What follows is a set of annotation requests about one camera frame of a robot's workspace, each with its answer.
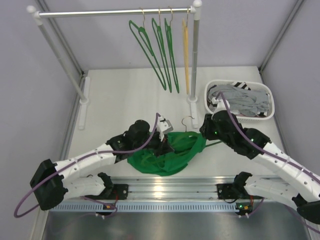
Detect black white striped garment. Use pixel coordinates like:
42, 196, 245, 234
231, 81, 251, 91

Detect green tank top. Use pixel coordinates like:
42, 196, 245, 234
127, 131, 207, 177

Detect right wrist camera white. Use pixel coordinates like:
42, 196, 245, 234
210, 97, 227, 114

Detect white laundry basket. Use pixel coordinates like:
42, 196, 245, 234
204, 79, 275, 122

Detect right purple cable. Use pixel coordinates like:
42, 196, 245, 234
216, 91, 320, 235

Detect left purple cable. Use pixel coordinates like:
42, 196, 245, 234
13, 112, 162, 218

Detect grey clothes in basket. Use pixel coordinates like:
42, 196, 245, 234
206, 84, 270, 118

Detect purple cable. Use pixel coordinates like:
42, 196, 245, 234
216, 91, 320, 235
13, 112, 162, 218

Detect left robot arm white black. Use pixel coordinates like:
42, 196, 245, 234
30, 117, 174, 211

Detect green hanger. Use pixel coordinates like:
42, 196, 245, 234
128, 7, 167, 91
139, 116, 223, 171
151, 8, 172, 93
164, 6, 180, 94

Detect yellow hanger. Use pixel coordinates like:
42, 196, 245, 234
182, 10, 190, 95

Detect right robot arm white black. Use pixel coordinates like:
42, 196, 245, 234
199, 110, 320, 224

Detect white slotted cable duct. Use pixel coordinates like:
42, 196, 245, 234
51, 201, 252, 213

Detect aluminium mounting rail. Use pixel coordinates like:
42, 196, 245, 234
111, 176, 235, 202

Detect metal clothes rack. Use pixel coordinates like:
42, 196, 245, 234
26, 0, 203, 129

